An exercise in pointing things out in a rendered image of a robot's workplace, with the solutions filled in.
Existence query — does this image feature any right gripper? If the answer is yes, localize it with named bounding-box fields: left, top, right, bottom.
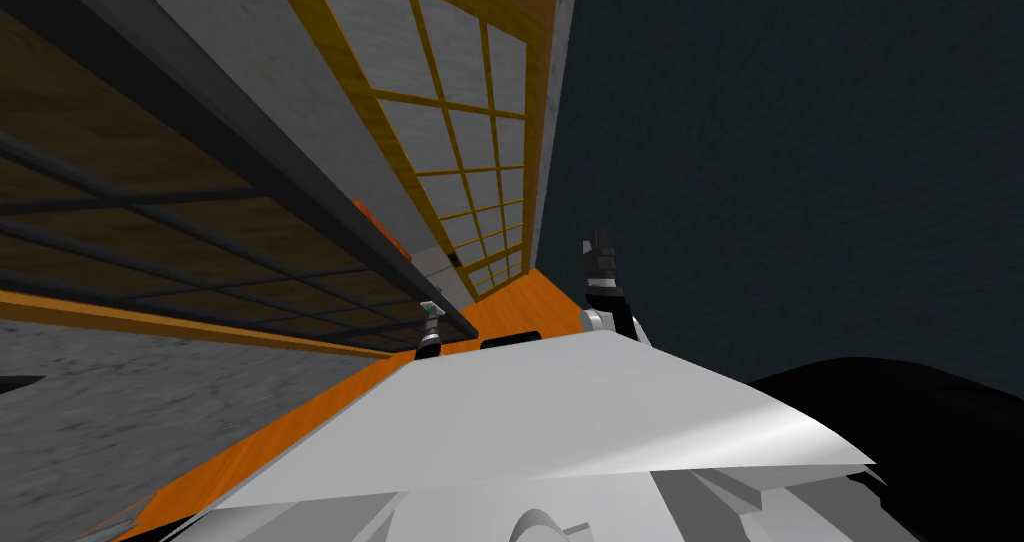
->
left=581, top=233, right=620, bottom=289

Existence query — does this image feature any yellow framed grid window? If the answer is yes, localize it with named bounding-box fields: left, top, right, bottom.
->
left=267, top=0, right=559, bottom=303

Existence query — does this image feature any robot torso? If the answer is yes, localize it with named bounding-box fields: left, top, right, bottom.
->
left=159, top=329, right=921, bottom=542

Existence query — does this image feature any black framed grid window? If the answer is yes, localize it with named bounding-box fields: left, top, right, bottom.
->
left=0, top=0, right=481, bottom=361

